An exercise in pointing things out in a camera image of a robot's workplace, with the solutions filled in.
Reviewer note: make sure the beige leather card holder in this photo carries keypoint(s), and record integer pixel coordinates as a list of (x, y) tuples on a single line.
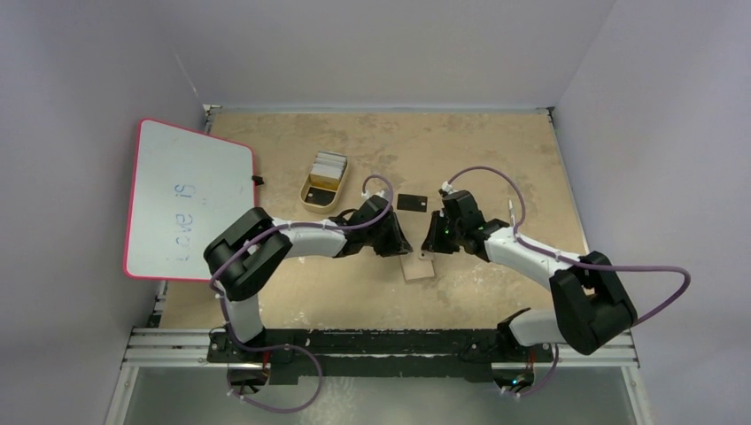
[(417, 266)]

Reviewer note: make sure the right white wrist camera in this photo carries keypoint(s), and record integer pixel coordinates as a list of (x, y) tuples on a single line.
[(447, 190)]

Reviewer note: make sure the beige plastic tray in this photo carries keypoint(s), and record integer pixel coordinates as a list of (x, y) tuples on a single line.
[(318, 200)]

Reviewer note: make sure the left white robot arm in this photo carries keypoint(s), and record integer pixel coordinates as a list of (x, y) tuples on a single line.
[(246, 255)]

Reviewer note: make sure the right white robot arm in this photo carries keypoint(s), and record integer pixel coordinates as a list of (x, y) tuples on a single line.
[(590, 304)]

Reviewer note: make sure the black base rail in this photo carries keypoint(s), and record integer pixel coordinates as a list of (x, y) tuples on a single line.
[(476, 355)]

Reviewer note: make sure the white board with pink frame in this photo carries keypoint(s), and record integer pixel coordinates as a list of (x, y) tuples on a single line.
[(187, 188)]

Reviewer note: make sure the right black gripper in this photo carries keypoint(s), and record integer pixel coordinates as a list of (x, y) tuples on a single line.
[(435, 231)]

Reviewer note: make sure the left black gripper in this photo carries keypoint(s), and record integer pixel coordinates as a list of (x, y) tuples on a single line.
[(396, 245)]

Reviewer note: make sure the white green pen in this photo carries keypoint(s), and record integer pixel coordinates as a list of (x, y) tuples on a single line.
[(511, 211)]

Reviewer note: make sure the stack of cards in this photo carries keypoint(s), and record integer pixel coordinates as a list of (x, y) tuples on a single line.
[(328, 170)]

